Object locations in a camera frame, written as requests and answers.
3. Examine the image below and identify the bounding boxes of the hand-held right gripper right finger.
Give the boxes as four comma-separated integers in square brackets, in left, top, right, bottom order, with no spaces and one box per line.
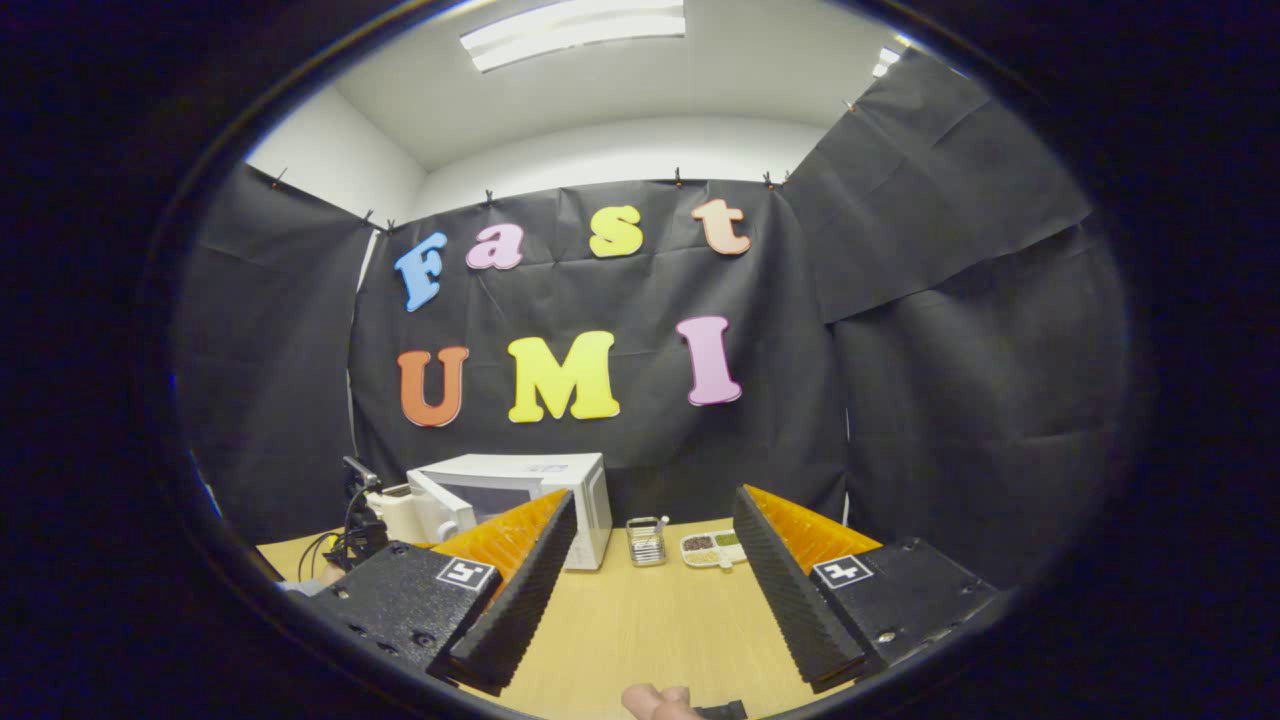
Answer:
[730,484,1003,695]

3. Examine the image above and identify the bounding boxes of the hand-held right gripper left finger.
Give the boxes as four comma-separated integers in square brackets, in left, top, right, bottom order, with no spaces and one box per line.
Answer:
[299,488,581,698]

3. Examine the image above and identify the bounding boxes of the white microwave oven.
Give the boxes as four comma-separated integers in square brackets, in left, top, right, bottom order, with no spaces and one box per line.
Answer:
[405,452,614,572]

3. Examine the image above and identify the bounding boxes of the white countertop appliance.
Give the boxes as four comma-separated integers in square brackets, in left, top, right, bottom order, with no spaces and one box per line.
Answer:
[365,483,478,547]

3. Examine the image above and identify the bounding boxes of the sectioned white dish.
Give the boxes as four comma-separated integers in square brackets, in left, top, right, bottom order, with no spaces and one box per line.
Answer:
[680,530,749,570]

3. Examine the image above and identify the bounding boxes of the long ceiling light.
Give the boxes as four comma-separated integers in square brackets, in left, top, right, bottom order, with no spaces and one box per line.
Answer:
[460,0,688,73]

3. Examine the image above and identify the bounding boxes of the metal wire basket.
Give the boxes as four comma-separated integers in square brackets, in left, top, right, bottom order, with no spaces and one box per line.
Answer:
[626,515,670,568]

